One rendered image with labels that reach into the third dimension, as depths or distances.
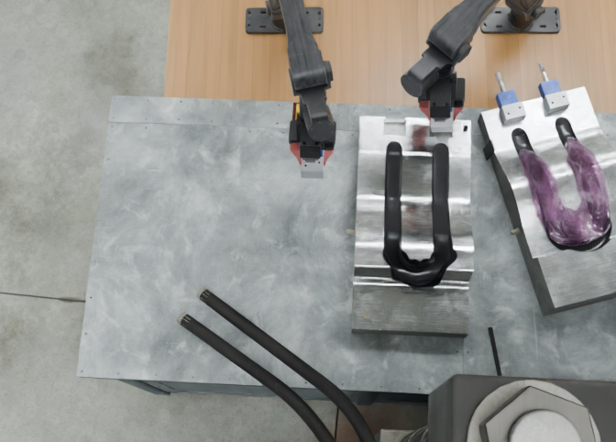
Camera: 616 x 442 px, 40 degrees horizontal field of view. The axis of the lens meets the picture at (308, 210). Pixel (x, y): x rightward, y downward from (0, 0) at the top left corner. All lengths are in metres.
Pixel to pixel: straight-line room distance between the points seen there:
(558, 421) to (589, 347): 1.34
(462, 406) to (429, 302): 1.19
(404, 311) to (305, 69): 0.59
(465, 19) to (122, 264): 0.96
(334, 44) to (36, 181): 1.30
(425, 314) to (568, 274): 0.32
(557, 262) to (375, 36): 0.74
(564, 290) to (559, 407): 1.22
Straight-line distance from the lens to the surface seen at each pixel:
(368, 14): 2.27
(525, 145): 2.11
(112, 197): 2.14
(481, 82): 2.21
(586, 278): 1.98
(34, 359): 2.96
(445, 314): 1.96
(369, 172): 2.00
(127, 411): 2.86
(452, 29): 1.79
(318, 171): 1.92
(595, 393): 0.80
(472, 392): 0.78
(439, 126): 1.98
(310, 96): 1.76
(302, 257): 2.03
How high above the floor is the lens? 2.77
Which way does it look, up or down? 73 degrees down
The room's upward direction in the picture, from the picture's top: 6 degrees counter-clockwise
